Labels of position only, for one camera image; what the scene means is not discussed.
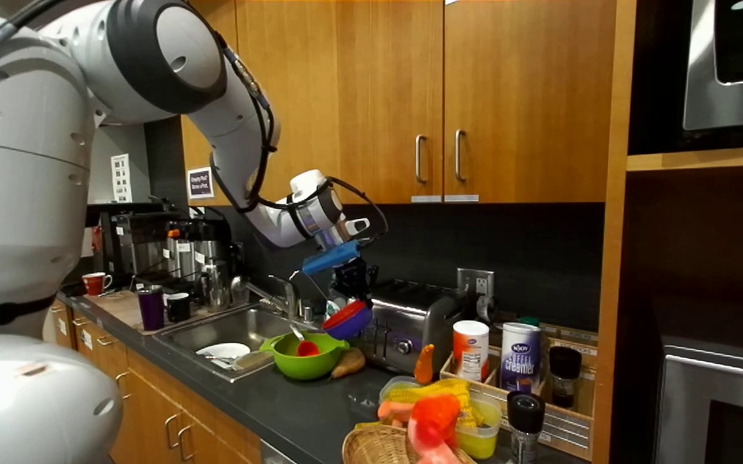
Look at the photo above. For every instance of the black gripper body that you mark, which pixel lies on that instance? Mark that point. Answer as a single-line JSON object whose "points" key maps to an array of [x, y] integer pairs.
{"points": [[351, 279]]}

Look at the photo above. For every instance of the red bowl with blue rim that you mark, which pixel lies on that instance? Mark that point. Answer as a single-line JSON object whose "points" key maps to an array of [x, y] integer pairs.
{"points": [[348, 320]]}

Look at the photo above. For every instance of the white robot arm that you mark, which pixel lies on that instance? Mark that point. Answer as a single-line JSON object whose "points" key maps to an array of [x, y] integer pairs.
{"points": [[112, 64]]}

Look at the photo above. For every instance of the red object in green bowl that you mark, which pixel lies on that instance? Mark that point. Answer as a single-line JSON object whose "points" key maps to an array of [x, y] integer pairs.
{"points": [[307, 350]]}

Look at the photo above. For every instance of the green plastic bowl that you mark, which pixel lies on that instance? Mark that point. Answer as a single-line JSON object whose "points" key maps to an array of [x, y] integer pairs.
{"points": [[304, 360]]}

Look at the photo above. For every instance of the chrome sink faucet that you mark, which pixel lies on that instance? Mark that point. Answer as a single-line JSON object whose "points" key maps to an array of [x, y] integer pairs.
{"points": [[277, 294]]}

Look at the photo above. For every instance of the stainless steel toaster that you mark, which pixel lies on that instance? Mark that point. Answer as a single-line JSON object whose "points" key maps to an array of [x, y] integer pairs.
{"points": [[405, 317]]}

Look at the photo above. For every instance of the tan pear shaped gourd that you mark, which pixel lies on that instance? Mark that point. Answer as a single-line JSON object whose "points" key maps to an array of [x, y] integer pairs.
{"points": [[348, 365]]}

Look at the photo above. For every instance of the orange toy carrot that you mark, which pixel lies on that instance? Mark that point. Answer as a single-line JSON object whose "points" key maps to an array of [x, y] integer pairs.
{"points": [[424, 365]]}

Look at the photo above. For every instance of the stainless steel sink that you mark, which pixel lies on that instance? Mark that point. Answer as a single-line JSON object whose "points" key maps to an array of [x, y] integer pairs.
{"points": [[246, 325]]}

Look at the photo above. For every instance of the white plate in sink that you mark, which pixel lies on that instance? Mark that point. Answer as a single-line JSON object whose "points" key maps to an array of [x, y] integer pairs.
{"points": [[222, 351]]}

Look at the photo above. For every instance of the orange pink plush toy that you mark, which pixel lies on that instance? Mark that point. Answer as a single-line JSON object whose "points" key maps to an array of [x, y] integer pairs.
{"points": [[428, 427]]}

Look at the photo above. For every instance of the woven straw basket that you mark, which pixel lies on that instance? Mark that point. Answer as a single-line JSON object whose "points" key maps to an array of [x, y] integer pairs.
{"points": [[391, 445]]}

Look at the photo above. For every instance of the black coffee machine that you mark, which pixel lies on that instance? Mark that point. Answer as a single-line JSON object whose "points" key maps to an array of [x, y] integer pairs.
{"points": [[152, 245]]}

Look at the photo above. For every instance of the black mug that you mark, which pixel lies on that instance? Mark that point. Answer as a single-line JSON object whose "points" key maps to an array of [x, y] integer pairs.
{"points": [[178, 305]]}

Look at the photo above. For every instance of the blue white cylindrical canister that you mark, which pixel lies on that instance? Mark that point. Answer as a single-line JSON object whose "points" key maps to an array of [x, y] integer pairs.
{"points": [[520, 357]]}

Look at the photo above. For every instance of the clear plastic container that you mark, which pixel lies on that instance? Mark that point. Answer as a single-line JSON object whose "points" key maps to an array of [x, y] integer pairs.
{"points": [[480, 440]]}

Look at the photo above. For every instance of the purple cup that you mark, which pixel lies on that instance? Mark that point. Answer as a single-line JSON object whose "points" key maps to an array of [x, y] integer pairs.
{"points": [[149, 308]]}

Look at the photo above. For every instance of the black pepper grinder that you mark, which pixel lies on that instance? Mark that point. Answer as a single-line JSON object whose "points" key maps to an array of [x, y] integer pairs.
{"points": [[526, 419]]}

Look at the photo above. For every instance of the dark spice jar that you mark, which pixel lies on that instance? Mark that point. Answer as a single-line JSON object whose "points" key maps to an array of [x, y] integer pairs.
{"points": [[563, 374]]}

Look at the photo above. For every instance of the red mug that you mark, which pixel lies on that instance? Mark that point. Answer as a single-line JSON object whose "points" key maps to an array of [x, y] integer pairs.
{"points": [[97, 281]]}

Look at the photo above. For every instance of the wooden organizer tray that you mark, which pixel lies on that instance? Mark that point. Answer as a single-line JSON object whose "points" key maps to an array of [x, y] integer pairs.
{"points": [[565, 428]]}

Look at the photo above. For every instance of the stainless steel oven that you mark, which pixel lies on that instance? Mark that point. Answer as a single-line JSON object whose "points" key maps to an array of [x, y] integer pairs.
{"points": [[699, 406]]}

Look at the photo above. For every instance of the stainless steel microwave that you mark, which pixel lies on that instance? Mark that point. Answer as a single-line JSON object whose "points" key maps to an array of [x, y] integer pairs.
{"points": [[713, 91]]}

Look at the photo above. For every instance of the wall power outlet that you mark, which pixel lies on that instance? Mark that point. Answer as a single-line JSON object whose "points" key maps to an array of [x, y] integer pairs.
{"points": [[480, 284]]}

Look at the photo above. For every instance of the left cabinet door handle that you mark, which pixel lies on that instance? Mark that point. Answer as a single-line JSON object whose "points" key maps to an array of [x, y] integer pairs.
{"points": [[419, 158]]}

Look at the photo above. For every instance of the cabinet door handle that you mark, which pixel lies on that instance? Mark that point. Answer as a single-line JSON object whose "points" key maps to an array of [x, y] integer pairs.
{"points": [[458, 155], [419, 158]]}

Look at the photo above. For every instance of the right cabinet door handle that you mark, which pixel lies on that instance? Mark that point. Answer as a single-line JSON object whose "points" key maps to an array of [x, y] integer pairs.
{"points": [[458, 155]]}

